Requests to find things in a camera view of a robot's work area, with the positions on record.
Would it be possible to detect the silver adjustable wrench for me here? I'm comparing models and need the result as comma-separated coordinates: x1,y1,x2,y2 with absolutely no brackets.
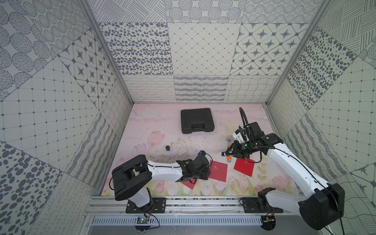
226,135,234,143

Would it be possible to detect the black corrugated cable conduit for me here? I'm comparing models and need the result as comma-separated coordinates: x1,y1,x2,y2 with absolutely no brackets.
238,107,250,139

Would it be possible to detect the black plastic tool case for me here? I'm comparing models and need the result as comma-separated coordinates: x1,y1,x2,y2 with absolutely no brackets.
180,108,215,134

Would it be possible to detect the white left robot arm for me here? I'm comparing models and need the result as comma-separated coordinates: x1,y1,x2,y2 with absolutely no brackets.
109,151,213,212

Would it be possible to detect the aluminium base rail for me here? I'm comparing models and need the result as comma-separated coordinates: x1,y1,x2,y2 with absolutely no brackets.
85,196,306,215

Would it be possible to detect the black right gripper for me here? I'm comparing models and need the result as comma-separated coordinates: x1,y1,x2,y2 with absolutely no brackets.
225,139,258,159

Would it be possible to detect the red envelope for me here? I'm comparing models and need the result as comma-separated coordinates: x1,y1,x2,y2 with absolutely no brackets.
181,178,197,190
209,161,228,182
234,159,255,177

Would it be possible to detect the left green circuit board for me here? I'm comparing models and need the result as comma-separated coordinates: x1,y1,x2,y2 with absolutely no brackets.
135,216,151,232

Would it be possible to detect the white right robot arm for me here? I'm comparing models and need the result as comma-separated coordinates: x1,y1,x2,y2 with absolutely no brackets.
222,122,345,230

